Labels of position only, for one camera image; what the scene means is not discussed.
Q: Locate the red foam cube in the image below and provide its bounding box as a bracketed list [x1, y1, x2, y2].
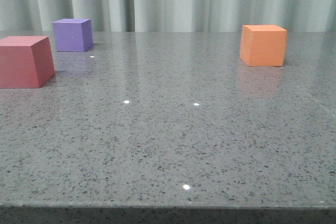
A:
[1, 36, 55, 89]

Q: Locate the pale green curtain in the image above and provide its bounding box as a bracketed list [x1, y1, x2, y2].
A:
[1, 0, 335, 32]

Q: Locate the orange foam cube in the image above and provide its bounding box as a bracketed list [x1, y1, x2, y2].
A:
[239, 25, 287, 67]

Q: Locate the purple foam cube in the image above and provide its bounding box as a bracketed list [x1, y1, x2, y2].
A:
[52, 18, 93, 52]

